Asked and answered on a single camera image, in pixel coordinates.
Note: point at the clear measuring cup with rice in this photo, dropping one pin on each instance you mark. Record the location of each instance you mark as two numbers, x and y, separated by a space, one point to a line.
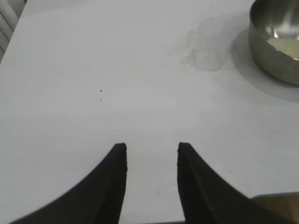
208 53

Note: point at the stainless steel bowl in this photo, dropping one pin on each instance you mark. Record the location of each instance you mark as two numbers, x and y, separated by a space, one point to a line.
264 53

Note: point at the white ribbed panel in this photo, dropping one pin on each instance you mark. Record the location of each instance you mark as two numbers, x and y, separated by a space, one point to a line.
7 21

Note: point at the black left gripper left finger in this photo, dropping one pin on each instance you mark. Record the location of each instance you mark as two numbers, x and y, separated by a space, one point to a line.
93 198

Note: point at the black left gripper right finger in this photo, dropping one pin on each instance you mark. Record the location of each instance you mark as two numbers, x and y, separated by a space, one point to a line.
210 198

